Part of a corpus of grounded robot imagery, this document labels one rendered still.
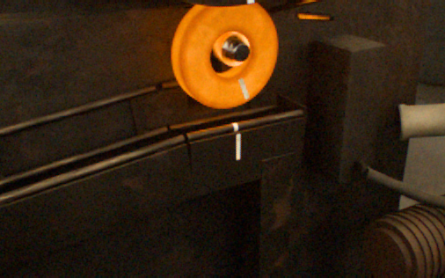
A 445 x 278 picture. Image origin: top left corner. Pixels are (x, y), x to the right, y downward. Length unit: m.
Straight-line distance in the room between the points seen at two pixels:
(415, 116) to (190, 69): 0.39
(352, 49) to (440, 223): 0.32
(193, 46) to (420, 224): 0.47
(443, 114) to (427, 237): 0.20
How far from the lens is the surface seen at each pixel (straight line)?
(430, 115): 0.90
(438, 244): 0.90
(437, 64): 3.41
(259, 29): 0.73
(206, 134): 0.71
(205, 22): 0.68
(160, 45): 0.75
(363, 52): 0.83
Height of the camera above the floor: 0.99
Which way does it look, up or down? 24 degrees down
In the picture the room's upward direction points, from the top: 1 degrees counter-clockwise
